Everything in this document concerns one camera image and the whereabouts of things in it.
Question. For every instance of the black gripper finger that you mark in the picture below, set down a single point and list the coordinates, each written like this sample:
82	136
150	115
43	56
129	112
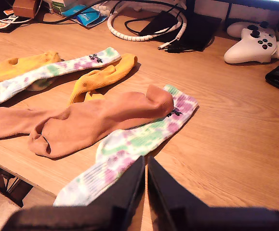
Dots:
168	192
127	190

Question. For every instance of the pastel tie-dye sock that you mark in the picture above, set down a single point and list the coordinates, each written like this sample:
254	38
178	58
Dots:
134	142
57	69

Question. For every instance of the pink sock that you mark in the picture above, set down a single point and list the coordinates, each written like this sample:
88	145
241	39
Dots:
93	125
9	122

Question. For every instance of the yellow ribbed sock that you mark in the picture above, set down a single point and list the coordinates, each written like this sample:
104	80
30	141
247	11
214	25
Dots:
9	68
100	79

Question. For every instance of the black monitor bright screen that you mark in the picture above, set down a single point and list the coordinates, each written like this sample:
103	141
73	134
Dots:
197	31

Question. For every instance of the white game controller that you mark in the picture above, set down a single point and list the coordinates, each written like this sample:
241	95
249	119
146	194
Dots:
255	51

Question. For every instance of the blue packet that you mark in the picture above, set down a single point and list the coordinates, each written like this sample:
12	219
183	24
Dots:
91	18

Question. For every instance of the white and green box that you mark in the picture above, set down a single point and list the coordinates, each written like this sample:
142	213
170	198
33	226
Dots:
58	8

